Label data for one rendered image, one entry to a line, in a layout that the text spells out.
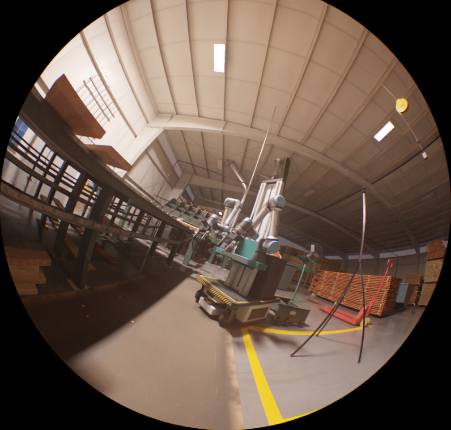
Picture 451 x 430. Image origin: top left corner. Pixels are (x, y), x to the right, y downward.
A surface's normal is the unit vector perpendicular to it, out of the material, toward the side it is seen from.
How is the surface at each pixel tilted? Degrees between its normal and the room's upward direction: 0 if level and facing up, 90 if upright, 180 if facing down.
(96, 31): 90
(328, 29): 178
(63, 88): 90
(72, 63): 89
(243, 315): 90
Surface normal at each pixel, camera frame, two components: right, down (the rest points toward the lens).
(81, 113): 0.93, 0.35
